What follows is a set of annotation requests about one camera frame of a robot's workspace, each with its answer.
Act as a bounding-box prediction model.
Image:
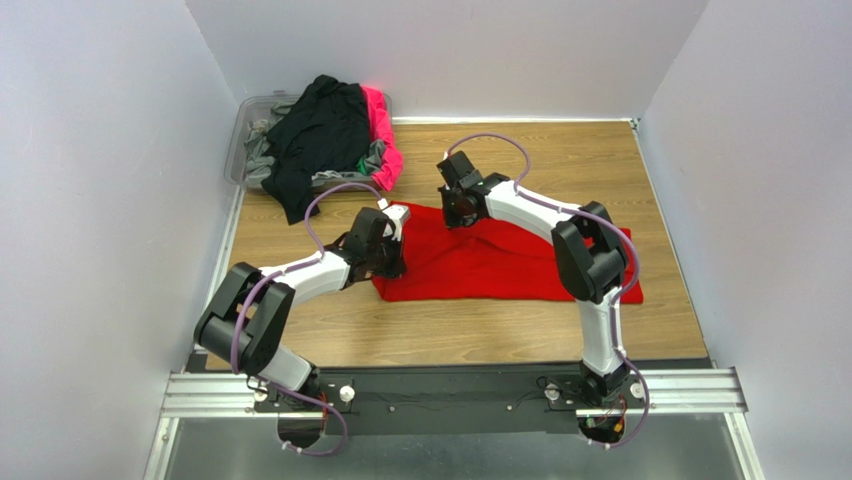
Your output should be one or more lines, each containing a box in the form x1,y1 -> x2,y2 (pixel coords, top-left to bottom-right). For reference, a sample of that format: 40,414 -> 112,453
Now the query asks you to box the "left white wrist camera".
377,198 -> 411,242

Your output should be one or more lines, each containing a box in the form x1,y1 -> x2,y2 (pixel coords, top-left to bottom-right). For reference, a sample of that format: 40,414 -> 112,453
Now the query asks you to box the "pink t-shirt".
360,85 -> 404,191

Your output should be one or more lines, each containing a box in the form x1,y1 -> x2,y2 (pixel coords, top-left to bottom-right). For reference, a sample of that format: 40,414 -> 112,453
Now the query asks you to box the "green garment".
356,157 -> 370,176

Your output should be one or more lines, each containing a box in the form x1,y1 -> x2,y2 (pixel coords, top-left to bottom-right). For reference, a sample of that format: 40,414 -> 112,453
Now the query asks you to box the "black t-shirt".
261,75 -> 371,225

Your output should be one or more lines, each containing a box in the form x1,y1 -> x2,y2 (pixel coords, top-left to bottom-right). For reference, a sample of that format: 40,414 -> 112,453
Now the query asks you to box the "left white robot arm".
193,202 -> 410,409

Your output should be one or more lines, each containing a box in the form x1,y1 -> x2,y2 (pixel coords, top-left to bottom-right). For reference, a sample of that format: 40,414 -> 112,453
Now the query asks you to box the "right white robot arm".
439,170 -> 631,406

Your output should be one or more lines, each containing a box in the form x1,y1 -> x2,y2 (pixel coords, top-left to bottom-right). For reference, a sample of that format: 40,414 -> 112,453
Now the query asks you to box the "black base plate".
249,362 -> 647,443

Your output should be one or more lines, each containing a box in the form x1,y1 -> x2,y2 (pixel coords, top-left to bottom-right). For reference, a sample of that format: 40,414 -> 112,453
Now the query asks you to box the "clear plastic bin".
223,91 -> 394,195

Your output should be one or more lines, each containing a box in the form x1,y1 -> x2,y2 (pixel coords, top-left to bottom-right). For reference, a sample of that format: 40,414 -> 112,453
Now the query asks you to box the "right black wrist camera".
436,151 -> 483,190

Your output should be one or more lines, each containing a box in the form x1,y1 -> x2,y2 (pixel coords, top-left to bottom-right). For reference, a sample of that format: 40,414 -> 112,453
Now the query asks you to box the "red t-shirt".
371,201 -> 644,305

